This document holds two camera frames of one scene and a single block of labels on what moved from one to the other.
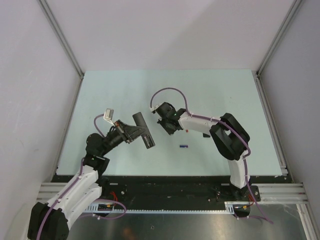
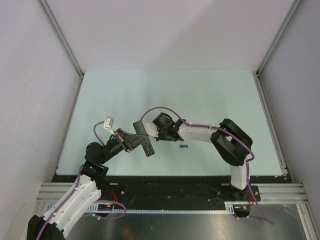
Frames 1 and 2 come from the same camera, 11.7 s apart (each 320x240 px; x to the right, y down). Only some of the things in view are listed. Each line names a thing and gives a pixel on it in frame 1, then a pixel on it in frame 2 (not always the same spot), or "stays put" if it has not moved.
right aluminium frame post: x=293 y=10 stays put
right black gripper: x=170 y=131 -> x=160 y=137
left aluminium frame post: x=47 y=10 stays put
